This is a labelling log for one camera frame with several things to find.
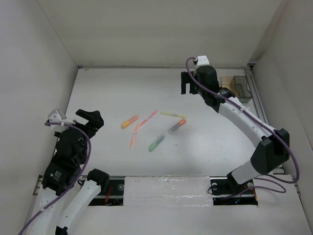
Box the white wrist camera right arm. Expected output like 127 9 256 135
193 55 210 67

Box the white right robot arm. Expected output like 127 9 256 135
180 66 290 194

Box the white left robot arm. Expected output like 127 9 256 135
19 109 110 235

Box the red thin pen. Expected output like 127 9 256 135
139 110 158 126

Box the white foam front board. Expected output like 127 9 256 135
123 176 213 207

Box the orange thin pen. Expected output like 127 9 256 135
129 123 140 149

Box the orange highlighter marker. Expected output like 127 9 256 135
121 115 140 129

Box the grey marker orange cap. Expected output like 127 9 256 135
168 118 186 134

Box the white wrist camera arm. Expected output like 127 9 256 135
193 55 210 67
47 109 74 132

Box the green highlighter marker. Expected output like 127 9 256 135
148 133 166 152

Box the amber plastic container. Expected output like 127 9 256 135
220 76 240 97

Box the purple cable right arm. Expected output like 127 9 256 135
185 57 300 199

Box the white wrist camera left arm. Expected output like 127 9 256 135
47 109 74 132

